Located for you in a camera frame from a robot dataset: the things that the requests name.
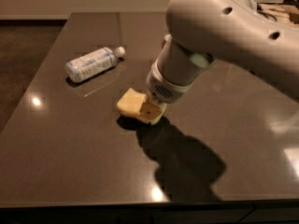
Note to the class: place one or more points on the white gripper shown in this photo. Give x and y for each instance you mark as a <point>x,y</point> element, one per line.
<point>163,89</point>

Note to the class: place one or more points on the yellow wavy sponge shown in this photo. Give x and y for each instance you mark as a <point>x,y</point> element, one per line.
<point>130,103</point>

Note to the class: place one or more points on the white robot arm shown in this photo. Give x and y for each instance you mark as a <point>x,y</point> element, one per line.
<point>203,31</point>

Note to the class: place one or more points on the orange La Croix can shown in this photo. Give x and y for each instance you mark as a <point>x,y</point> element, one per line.
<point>166,37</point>

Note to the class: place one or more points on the clear plastic water bottle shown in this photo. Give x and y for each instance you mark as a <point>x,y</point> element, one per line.
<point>93,63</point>

